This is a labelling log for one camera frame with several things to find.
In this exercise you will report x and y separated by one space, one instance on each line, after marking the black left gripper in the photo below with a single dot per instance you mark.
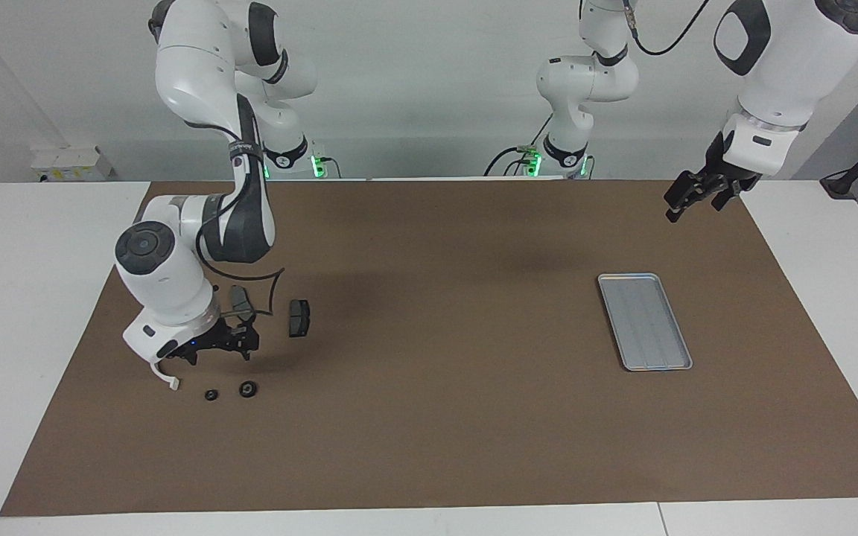
716 160

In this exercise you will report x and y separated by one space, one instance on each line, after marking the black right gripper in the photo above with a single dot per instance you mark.
213 341

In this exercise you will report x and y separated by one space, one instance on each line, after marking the large black bearing gear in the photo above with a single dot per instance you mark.
248 388

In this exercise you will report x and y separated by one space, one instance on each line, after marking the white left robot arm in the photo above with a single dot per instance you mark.
794 67

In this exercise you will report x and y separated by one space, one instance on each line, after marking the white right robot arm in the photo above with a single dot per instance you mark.
168 283

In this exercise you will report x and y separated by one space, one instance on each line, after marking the silver metal tray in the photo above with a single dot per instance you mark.
645 324

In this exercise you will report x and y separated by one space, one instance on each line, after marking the curved dark brake pad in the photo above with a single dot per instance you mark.
239 298

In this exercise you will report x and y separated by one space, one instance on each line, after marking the rectangular dark brake pad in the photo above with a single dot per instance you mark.
299 318

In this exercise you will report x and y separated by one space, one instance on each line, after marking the brown table mat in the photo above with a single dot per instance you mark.
429 417

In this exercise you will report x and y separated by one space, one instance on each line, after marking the white curved plastic bracket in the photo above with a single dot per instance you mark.
172 383

